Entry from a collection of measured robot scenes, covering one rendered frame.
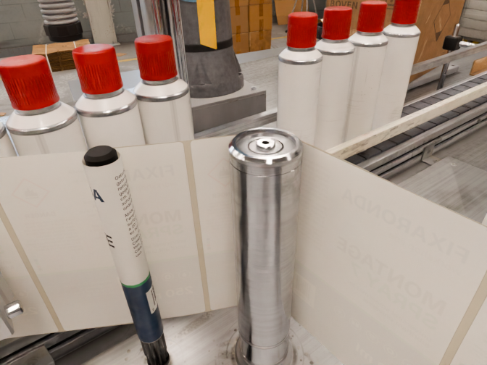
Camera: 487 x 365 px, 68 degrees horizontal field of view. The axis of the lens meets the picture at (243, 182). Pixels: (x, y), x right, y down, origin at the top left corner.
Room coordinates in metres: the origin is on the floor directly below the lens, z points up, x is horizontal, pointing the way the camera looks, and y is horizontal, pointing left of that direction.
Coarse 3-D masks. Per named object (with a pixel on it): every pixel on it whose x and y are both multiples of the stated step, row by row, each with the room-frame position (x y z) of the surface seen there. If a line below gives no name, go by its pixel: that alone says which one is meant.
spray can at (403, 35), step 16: (400, 0) 0.54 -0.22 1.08; (416, 0) 0.53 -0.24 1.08; (400, 16) 0.54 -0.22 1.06; (416, 16) 0.54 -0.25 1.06; (384, 32) 0.55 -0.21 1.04; (400, 32) 0.53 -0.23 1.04; (416, 32) 0.53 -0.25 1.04; (400, 48) 0.52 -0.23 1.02; (416, 48) 0.53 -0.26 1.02; (384, 64) 0.53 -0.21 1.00; (400, 64) 0.52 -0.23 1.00; (384, 80) 0.53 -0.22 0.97; (400, 80) 0.52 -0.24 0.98; (384, 96) 0.53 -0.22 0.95; (400, 96) 0.53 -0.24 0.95; (384, 112) 0.53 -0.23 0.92; (400, 112) 0.53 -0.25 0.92
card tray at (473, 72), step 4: (484, 56) 1.02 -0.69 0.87; (476, 60) 0.99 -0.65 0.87; (480, 60) 1.00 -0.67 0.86; (484, 60) 1.02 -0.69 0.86; (476, 64) 0.99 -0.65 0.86; (480, 64) 1.01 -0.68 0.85; (484, 64) 1.02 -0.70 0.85; (472, 68) 0.98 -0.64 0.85; (476, 68) 1.00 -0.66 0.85; (480, 68) 1.01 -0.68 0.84; (484, 68) 1.03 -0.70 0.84; (472, 72) 0.99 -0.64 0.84; (476, 72) 0.99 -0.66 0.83; (480, 72) 0.99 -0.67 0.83
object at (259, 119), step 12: (468, 48) 0.75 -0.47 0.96; (480, 48) 0.77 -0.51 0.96; (432, 60) 0.67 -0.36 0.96; (444, 60) 0.69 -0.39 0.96; (276, 108) 0.47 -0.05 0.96; (240, 120) 0.43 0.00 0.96; (252, 120) 0.43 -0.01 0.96; (264, 120) 0.44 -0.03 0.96; (276, 120) 0.45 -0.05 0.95; (204, 132) 0.40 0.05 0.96; (216, 132) 0.40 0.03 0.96; (228, 132) 0.41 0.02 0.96; (240, 132) 0.42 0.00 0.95
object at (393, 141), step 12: (468, 84) 0.77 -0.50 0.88; (432, 96) 0.70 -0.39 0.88; (444, 96) 0.70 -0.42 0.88; (480, 96) 0.70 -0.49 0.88; (408, 108) 0.65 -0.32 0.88; (420, 108) 0.64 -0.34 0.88; (456, 108) 0.64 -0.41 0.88; (468, 108) 0.64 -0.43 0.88; (432, 120) 0.59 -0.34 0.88; (444, 120) 0.59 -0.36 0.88; (408, 132) 0.54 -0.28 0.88; (420, 132) 0.54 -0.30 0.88; (384, 144) 0.50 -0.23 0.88; (396, 144) 0.51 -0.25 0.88; (360, 156) 0.47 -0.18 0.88; (372, 156) 0.47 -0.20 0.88
